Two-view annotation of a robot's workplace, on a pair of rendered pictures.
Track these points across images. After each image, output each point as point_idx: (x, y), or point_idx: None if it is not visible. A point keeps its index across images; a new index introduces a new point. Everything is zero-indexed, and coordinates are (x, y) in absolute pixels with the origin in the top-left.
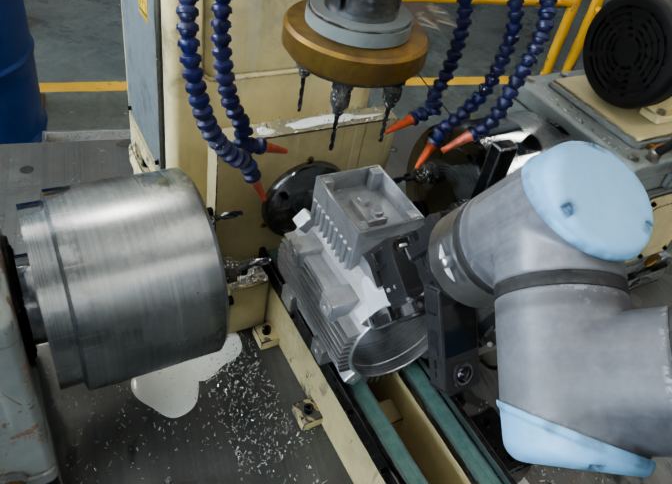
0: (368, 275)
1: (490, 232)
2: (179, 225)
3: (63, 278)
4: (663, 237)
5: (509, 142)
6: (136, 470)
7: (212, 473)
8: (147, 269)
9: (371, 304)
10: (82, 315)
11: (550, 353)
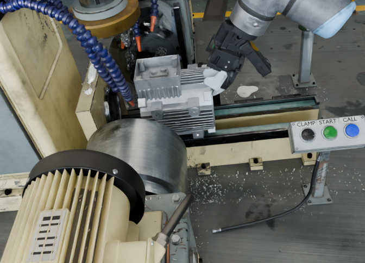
0: (189, 88)
1: None
2: (146, 129)
3: (155, 180)
4: (192, 11)
5: (175, 3)
6: (202, 244)
7: (216, 213)
8: (163, 150)
9: (215, 85)
10: (174, 183)
11: (321, 0)
